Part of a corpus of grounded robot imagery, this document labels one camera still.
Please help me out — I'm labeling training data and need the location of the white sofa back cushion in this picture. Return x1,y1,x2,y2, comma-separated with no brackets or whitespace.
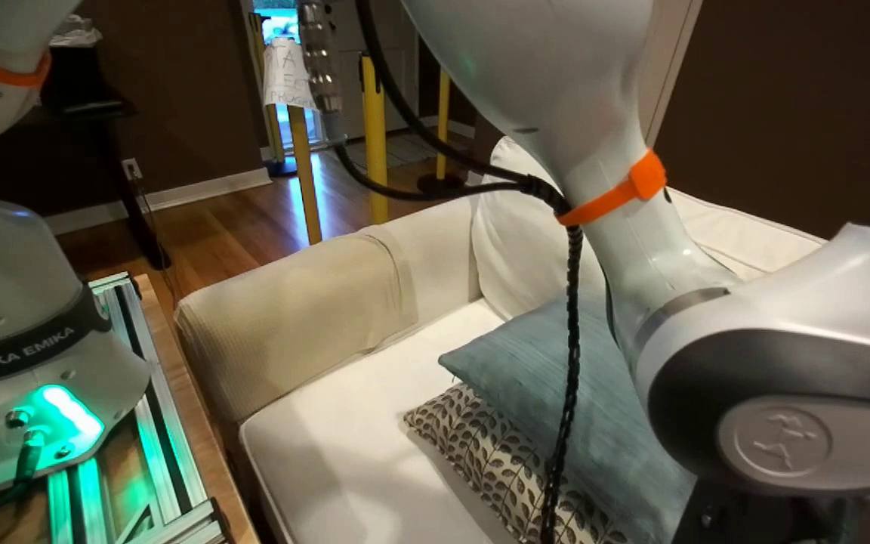
467,134,826,325

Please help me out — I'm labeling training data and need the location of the white crumpled cloth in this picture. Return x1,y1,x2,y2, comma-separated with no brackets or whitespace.
44,10,106,52

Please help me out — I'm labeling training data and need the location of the white and beige sofa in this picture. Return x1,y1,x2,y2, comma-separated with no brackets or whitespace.
173,134,831,544

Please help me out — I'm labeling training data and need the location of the black white patterned pillow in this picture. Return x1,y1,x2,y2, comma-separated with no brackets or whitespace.
398,380,627,544

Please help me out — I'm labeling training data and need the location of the teal throw pillow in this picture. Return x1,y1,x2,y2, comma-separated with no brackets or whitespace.
435,298,701,544

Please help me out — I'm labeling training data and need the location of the black braided cable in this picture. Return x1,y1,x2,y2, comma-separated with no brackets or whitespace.
538,219,587,544

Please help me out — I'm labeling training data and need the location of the white plastic bag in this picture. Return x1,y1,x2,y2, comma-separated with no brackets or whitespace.
260,37,333,117

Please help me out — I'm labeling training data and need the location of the orange cable strap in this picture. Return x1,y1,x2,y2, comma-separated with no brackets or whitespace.
0,38,55,91
557,149,672,233

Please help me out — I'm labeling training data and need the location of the white panelled door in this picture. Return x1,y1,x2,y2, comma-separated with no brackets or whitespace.
313,0,424,145

